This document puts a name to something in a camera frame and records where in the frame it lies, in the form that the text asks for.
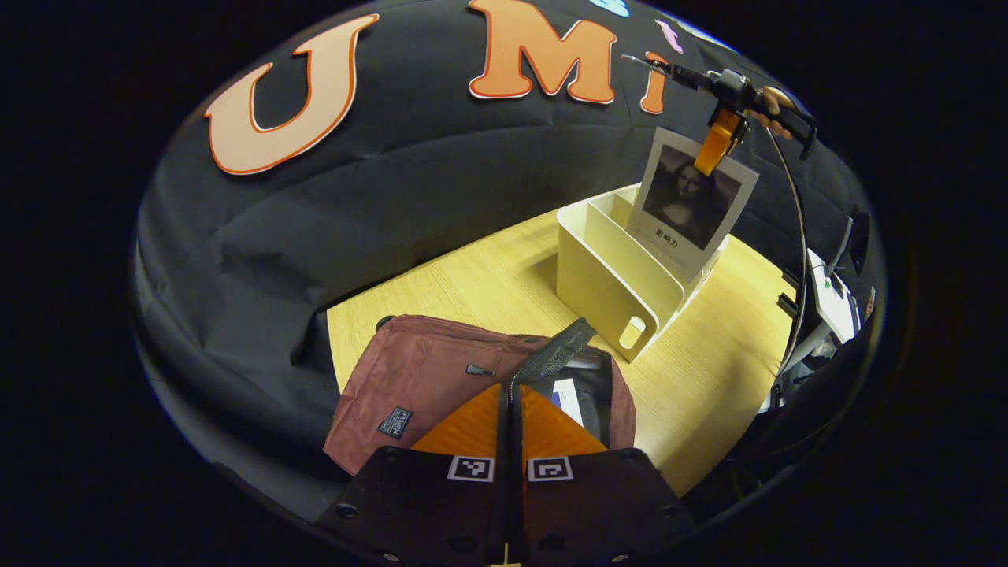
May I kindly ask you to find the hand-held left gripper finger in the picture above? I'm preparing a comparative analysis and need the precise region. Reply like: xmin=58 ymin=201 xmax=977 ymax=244
xmin=512 ymin=384 xmax=700 ymax=567
xmin=313 ymin=384 xmax=513 ymax=567

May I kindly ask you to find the white portrait book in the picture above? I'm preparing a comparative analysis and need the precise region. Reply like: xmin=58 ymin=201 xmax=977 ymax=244
xmin=626 ymin=126 xmax=761 ymax=284

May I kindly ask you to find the blue book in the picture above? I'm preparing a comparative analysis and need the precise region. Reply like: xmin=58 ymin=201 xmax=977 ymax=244
xmin=550 ymin=378 xmax=585 ymax=428

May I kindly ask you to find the maroon schoolbag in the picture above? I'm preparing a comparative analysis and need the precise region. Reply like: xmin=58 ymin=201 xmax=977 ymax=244
xmin=323 ymin=313 xmax=637 ymax=477

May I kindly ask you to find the white bookshelf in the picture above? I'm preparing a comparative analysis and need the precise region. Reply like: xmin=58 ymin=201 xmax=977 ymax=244
xmin=555 ymin=183 xmax=729 ymax=365

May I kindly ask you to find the white device box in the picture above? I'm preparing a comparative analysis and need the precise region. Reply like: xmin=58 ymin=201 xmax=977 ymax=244
xmin=780 ymin=206 xmax=871 ymax=371

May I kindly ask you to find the black backdrop cloth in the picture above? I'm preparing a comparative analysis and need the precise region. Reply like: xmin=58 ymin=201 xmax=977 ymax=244
xmin=132 ymin=0 xmax=883 ymax=505

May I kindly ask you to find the black cable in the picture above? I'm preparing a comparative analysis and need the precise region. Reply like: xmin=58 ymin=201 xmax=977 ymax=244
xmin=764 ymin=124 xmax=810 ymax=395

